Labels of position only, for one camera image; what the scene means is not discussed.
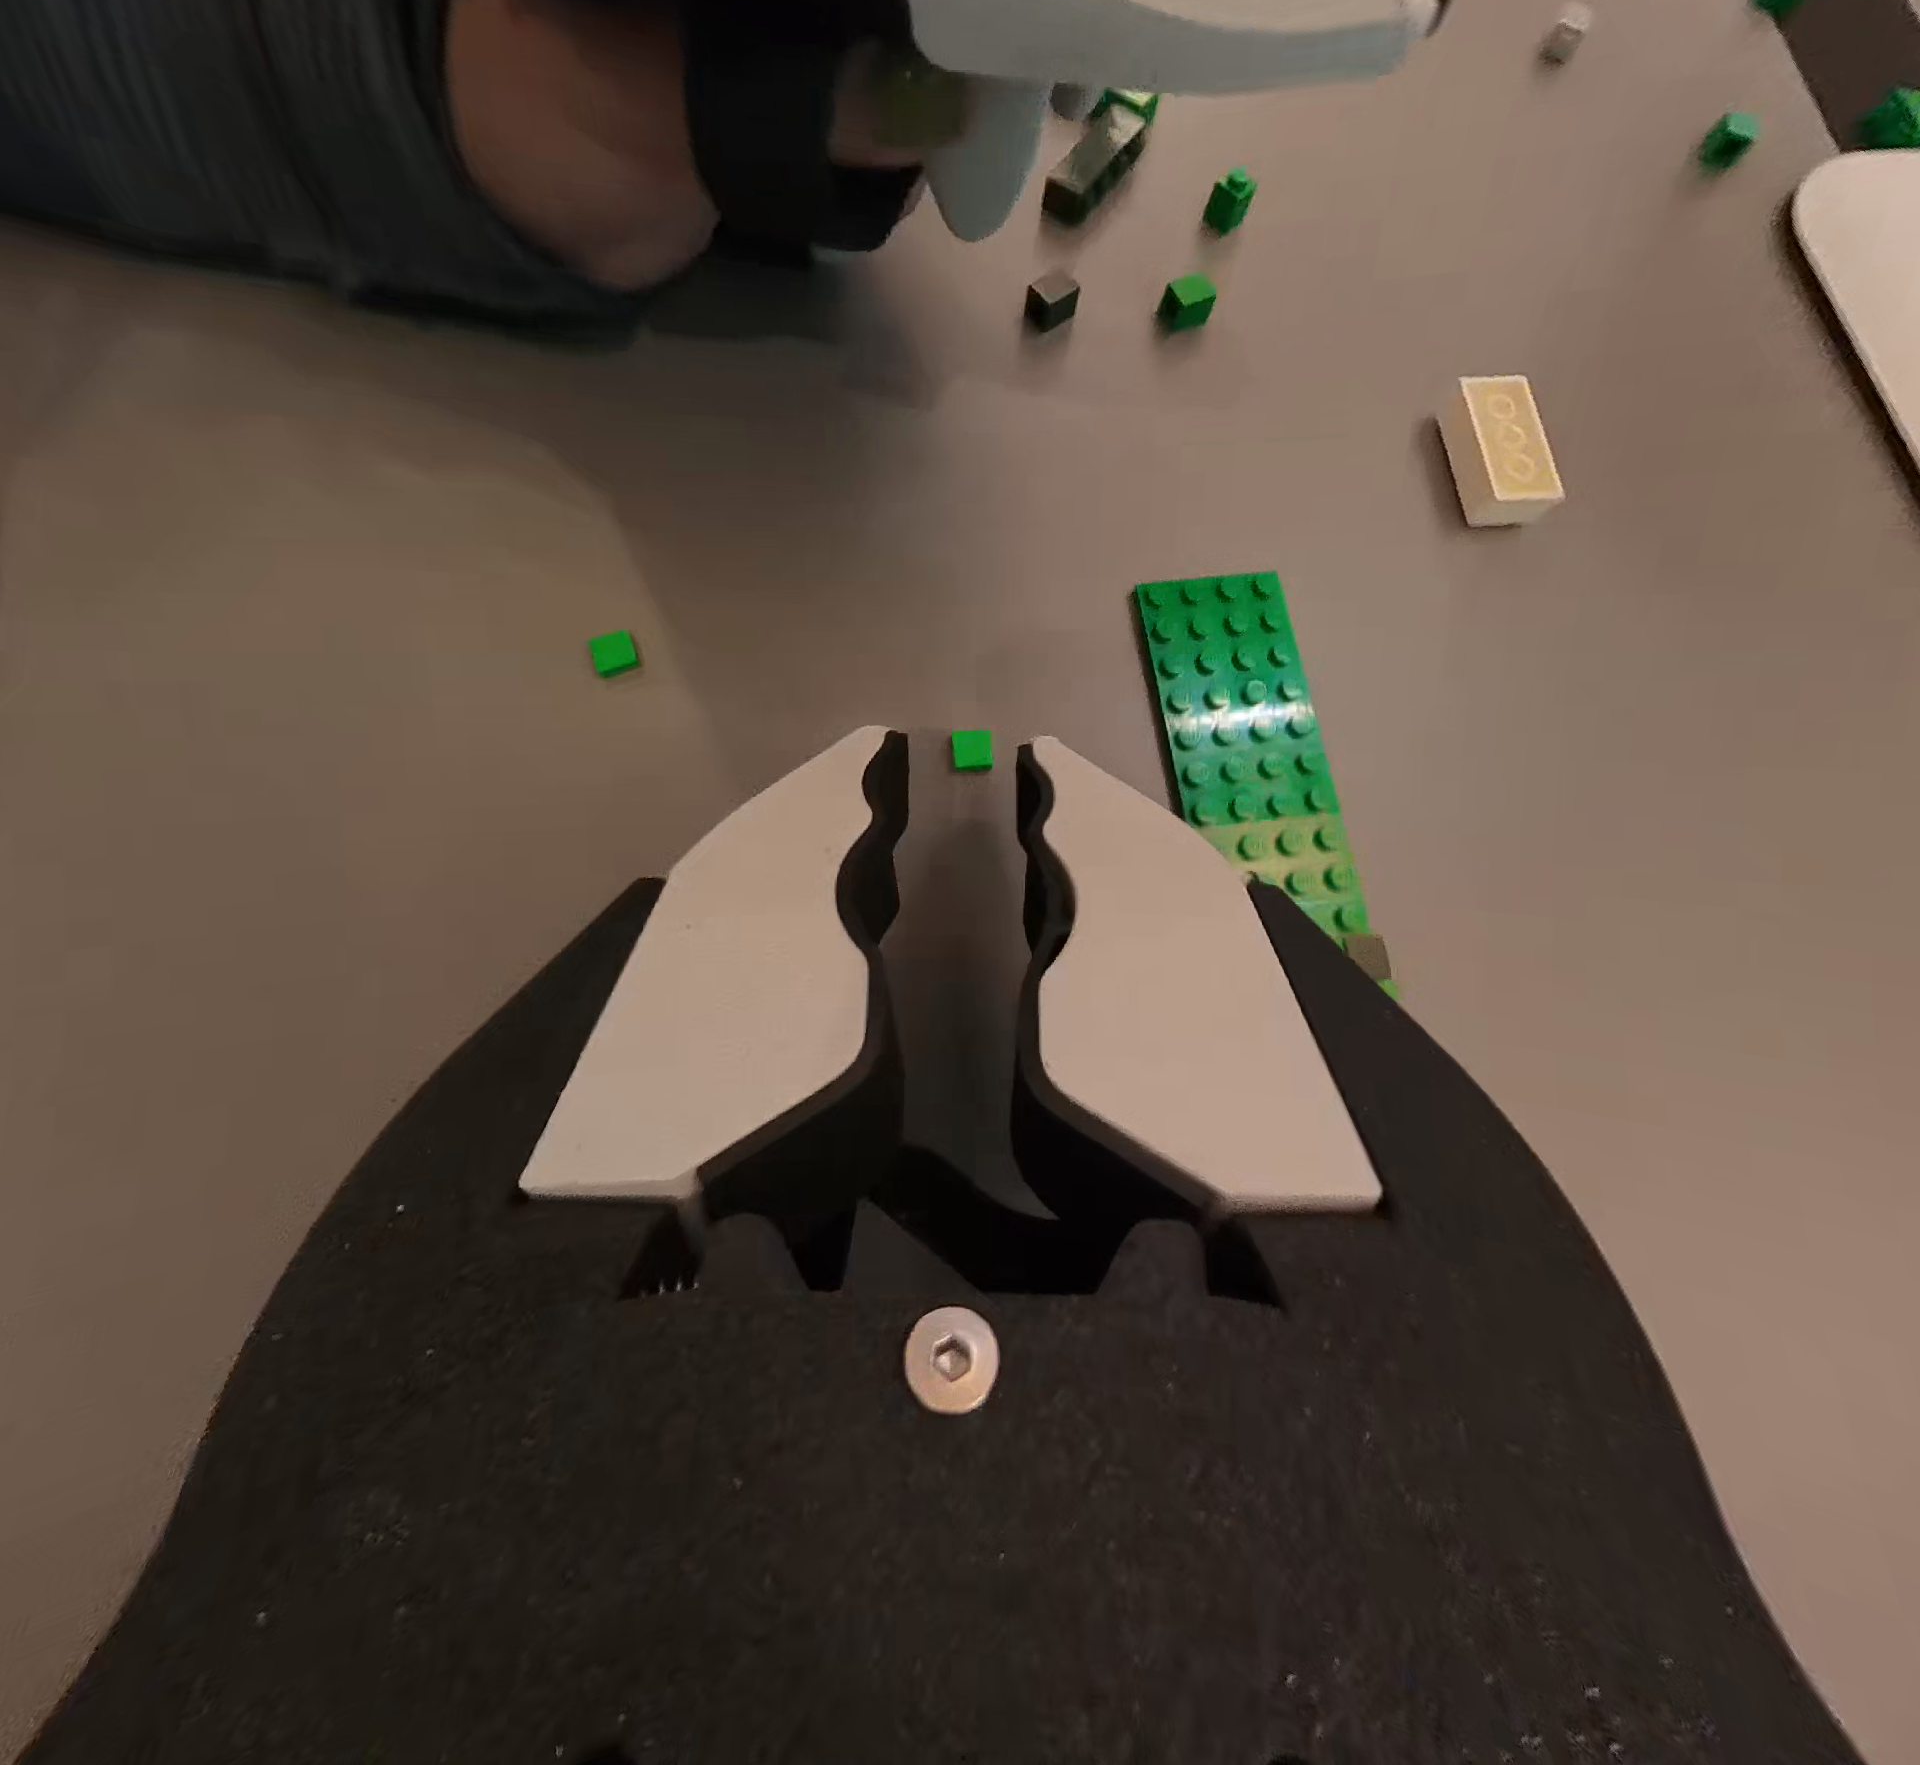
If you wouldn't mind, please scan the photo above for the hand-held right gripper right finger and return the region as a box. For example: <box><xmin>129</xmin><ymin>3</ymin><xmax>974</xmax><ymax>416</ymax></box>
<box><xmin>1013</xmin><ymin>736</ymin><xmax>1385</xmax><ymax>1216</ymax></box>

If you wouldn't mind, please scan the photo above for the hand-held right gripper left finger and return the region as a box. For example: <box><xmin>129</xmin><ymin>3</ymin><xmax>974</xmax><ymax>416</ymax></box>
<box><xmin>520</xmin><ymin>724</ymin><xmax>912</xmax><ymax>1209</ymax></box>

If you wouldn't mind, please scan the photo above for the person's left forearm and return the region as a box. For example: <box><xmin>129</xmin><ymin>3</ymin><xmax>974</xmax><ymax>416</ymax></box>
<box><xmin>0</xmin><ymin>0</ymin><xmax>667</xmax><ymax>344</ymax></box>

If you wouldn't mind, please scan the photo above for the person's left hand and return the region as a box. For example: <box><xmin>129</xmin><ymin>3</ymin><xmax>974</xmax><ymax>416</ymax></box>
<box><xmin>440</xmin><ymin>0</ymin><xmax>726</xmax><ymax>293</ymax></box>

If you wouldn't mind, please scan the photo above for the dark green brick assembly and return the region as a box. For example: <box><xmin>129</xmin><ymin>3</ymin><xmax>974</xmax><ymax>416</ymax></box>
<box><xmin>1040</xmin><ymin>88</ymin><xmax>1165</xmax><ymax>226</ymax></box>

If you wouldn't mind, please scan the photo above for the long green brick plate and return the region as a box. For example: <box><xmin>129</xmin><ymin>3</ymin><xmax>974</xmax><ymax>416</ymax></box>
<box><xmin>1131</xmin><ymin>570</ymin><xmax>1406</xmax><ymax>1002</ymax></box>

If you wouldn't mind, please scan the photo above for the cream rectangular brick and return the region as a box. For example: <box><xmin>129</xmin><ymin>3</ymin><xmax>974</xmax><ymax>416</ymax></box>
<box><xmin>1434</xmin><ymin>373</ymin><xmax>1567</xmax><ymax>531</ymax></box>

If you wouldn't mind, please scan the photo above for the wooden book stand white base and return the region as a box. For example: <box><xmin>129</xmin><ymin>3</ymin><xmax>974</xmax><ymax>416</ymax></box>
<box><xmin>1790</xmin><ymin>151</ymin><xmax>1920</xmax><ymax>481</ymax></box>

